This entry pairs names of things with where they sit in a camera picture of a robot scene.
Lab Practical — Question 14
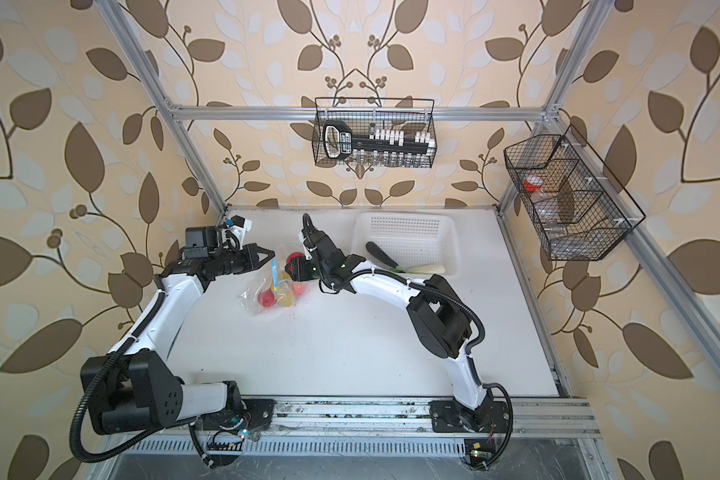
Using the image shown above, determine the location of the clear zip top bag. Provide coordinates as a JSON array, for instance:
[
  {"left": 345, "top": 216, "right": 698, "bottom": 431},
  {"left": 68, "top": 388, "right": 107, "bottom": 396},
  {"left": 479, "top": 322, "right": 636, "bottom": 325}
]
[{"left": 238, "top": 242, "right": 311, "bottom": 315}]

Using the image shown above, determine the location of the red toy apple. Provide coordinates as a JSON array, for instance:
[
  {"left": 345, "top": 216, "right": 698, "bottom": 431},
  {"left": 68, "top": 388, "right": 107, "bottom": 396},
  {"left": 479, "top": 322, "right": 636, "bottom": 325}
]
[{"left": 257, "top": 289, "right": 277, "bottom": 309}]

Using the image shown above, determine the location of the dark toy eggplant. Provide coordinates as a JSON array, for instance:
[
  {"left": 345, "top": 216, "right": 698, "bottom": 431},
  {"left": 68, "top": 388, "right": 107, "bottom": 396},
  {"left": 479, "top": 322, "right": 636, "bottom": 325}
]
[{"left": 365, "top": 241, "right": 399, "bottom": 270}]

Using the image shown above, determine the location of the red toy tomato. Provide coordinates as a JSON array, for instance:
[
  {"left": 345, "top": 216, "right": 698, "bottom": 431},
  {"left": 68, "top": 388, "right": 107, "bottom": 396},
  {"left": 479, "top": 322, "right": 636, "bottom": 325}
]
[{"left": 286, "top": 252, "right": 306, "bottom": 270}]

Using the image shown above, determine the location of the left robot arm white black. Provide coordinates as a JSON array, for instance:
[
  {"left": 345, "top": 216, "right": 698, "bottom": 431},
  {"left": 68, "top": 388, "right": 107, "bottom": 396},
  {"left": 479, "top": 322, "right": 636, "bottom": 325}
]
[{"left": 69, "top": 243, "right": 275, "bottom": 466}]

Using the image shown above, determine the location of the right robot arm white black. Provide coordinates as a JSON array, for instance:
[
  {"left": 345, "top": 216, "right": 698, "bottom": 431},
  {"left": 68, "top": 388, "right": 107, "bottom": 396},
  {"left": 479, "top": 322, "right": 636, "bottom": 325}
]
[{"left": 285, "top": 213, "right": 514, "bottom": 471}]

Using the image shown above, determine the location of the white plastic basket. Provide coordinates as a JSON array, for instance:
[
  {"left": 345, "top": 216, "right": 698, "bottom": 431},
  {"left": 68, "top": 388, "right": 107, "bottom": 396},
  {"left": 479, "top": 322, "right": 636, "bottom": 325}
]
[{"left": 351, "top": 212, "right": 461, "bottom": 275}]

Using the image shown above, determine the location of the white toy radish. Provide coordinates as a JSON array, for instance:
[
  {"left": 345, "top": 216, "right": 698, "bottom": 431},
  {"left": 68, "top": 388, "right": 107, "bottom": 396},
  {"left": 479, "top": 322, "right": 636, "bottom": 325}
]
[{"left": 406, "top": 264, "right": 446, "bottom": 275}]

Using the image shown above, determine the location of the red capped clear bottle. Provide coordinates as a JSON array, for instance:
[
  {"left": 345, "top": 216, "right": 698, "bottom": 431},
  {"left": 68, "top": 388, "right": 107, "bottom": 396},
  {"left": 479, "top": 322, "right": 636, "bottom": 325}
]
[{"left": 523, "top": 175, "right": 555, "bottom": 205}]

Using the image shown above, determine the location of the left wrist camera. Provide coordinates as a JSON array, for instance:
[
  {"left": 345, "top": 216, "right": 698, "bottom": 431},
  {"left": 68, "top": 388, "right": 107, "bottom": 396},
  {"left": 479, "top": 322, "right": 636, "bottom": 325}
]
[{"left": 181, "top": 215, "right": 252, "bottom": 259}]

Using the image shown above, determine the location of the black tool with handle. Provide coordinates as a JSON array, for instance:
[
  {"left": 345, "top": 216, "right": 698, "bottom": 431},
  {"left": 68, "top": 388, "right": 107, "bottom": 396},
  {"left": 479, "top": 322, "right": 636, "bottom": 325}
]
[{"left": 318, "top": 120, "right": 437, "bottom": 160}]

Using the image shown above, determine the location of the black wire basket back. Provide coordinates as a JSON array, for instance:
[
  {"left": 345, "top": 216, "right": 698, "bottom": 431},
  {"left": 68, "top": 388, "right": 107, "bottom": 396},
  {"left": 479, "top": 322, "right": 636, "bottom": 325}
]
[{"left": 311, "top": 95, "right": 438, "bottom": 169}]

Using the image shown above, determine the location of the black wire basket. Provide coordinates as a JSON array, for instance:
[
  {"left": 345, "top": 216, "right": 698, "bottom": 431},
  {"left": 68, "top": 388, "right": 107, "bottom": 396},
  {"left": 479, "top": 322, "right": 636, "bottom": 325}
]
[
  {"left": 311, "top": 95, "right": 438, "bottom": 169},
  {"left": 503, "top": 126, "right": 646, "bottom": 261}
]

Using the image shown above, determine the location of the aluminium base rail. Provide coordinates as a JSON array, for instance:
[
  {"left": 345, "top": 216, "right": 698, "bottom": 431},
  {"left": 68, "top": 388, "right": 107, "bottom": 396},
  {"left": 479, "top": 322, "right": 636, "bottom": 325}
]
[{"left": 131, "top": 396, "right": 602, "bottom": 458}]

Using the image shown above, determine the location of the black wire basket right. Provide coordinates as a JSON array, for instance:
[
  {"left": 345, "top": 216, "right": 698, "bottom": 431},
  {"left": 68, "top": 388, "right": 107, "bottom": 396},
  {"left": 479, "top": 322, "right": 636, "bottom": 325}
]
[{"left": 503, "top": 126, "right": 646, "bottom": 261}]

